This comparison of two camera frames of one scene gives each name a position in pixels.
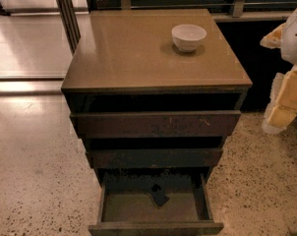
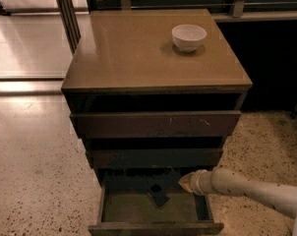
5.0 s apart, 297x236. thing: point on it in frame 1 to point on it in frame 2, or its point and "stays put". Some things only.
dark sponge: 158,196 stays put
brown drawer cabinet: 153,118 stays put
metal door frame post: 67,14 stays put
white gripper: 296,39 to 197,182
